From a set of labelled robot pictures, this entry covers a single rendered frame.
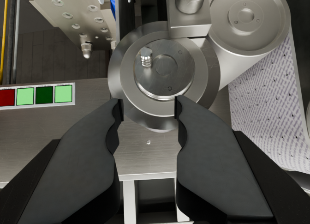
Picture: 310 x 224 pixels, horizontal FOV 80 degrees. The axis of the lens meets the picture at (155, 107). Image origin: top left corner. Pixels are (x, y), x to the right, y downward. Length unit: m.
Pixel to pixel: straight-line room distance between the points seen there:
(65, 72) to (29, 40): 0.66
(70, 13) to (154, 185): 0.55
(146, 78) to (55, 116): 0.47
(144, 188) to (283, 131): 0.46
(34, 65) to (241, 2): 2.49
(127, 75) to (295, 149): 0.26
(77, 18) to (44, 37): 2.19
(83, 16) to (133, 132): 0.34
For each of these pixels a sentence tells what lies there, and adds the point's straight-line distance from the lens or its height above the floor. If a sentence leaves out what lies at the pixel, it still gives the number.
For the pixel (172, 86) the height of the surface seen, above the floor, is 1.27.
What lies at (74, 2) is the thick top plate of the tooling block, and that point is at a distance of 0.50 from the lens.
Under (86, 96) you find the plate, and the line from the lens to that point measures 0.62.
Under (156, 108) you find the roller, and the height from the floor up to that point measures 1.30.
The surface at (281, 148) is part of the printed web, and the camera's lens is 0.36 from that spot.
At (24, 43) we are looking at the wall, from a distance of 2.87.
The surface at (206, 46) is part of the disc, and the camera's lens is 0.27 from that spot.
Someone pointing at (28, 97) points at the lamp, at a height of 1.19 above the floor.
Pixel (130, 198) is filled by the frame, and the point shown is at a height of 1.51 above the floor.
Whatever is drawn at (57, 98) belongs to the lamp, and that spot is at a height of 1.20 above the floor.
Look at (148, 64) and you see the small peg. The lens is 0.22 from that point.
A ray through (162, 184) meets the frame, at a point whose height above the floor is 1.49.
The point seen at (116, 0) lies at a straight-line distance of 0.32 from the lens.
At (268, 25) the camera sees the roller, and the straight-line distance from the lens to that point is 0.32.
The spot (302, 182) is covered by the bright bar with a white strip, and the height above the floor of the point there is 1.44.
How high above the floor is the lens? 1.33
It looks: 8 degrees down
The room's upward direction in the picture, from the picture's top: 176 degrees clockwise
